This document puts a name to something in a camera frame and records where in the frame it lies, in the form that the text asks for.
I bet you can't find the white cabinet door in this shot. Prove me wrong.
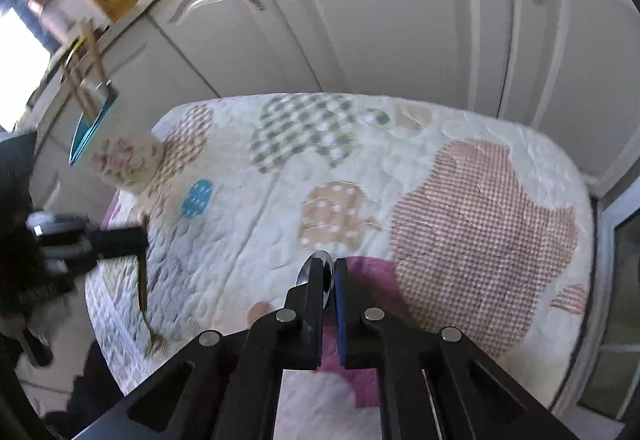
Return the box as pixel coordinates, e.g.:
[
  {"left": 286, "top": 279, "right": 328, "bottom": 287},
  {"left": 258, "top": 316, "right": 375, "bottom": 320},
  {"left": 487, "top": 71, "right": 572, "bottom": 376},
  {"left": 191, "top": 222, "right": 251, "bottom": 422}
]
[
  {"left": 239, "top": 0, "right": 517, "bottom": 111},
  {"left": 149, "top": 0, "right": 327, "bottom": 96},
  {"left": 30, "top": 14, "right": 222, "bottom": 181},
  {"left": 499, "top": 0, "right": 640, "bottom": 191}
]

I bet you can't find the fork with brown wooden handle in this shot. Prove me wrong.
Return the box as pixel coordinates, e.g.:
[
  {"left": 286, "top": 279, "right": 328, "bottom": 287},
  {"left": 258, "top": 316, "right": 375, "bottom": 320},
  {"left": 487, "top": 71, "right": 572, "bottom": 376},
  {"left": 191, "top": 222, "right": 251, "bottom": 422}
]
[{"left": 136, "top": 215, "right": 173, "bottom": 359}]

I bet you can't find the glass door frame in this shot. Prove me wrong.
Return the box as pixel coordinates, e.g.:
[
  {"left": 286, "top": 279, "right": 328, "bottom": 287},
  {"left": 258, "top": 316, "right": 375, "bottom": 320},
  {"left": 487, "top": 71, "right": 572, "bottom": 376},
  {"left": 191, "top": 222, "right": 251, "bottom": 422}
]
[{"left": 579, "top": 197, "right": 640, "bottom": 421}]

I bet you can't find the metal spoon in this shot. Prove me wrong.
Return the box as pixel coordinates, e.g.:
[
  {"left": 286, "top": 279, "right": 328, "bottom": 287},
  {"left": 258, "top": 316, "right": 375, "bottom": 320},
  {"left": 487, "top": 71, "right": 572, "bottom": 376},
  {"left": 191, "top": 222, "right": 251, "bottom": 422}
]
[{"left": 296, "top": 250, "right": 335, "bottom": 311}]

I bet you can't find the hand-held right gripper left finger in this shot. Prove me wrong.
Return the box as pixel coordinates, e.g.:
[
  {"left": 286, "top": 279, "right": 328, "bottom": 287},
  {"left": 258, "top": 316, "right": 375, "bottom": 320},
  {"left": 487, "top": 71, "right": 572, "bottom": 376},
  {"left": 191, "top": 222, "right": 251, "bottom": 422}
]
[{"left": 75, "top": 257, "right": 327, "bottom": 440}]

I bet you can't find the patchwork quilted table cover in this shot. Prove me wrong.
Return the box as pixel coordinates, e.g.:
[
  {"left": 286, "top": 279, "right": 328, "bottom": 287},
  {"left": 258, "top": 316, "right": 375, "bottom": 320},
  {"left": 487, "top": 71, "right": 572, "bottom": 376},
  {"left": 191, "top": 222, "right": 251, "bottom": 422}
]
[{"left": 85, "top": 92, "right": 597, "bottom": 440}]

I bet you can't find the floral cup with teal inside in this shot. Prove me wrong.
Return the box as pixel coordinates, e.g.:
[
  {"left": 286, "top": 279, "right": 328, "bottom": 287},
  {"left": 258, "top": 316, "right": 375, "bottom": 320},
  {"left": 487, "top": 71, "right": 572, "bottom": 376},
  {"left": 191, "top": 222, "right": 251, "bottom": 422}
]
[{"left": 69, "top": 80, "right": 165, "bottom": 195}]

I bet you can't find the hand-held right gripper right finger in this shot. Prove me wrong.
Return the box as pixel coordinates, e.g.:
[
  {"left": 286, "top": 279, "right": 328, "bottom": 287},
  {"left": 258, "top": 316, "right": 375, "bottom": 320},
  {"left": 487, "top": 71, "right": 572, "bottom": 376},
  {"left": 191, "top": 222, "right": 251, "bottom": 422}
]
[{"left": 333, "top": 257, "right": 581, "bottom": 440}]

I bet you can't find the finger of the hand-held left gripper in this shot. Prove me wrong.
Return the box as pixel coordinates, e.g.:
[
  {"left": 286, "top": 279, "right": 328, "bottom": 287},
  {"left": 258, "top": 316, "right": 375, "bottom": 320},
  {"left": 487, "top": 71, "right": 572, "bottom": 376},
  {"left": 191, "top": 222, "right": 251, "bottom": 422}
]
[{"left": 86, "top": 225, "right": 149, "bottom": 261}]

